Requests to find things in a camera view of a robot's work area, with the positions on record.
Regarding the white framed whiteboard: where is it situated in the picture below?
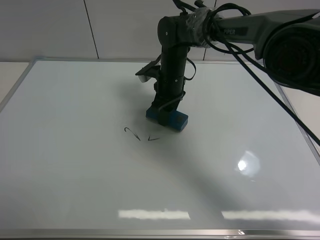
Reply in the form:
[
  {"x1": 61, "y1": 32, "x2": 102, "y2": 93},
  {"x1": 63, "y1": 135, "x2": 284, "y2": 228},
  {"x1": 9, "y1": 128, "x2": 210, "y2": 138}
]
[{"x1": 0, "y1": 59, "x2": 320, "y2": 240}]

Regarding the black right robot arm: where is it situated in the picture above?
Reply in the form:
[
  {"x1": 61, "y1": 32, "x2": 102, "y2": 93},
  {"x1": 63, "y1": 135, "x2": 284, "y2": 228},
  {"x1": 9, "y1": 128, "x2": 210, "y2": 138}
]
[{"x1": 137, "y1": 3, "x2": 320, "y2": 131}]

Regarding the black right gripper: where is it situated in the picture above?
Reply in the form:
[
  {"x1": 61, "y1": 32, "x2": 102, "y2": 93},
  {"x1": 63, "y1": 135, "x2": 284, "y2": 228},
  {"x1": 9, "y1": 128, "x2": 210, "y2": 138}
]
[{"x1": 151, "y1": 90, "x2": 186, "y2": 127}]

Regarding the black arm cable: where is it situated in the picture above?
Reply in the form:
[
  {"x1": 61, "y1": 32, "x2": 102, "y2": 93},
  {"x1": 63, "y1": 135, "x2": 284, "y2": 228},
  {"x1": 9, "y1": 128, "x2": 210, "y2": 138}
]
[{"x1": 172, "y1": 0, "x2": 320, "y2": 147}]

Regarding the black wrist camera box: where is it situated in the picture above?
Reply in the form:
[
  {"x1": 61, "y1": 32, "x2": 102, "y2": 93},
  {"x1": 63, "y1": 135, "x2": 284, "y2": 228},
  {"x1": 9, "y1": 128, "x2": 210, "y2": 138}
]
[{"x1": 135, "y1": 61, "x2": 161, "y2": 83}]

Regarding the blue board eraser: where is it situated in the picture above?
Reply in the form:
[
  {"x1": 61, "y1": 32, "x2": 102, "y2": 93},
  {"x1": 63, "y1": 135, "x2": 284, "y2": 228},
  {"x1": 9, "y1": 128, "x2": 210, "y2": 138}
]
[{"x1": 145, "y1": 107, "x2": 189, "y2": 132}]

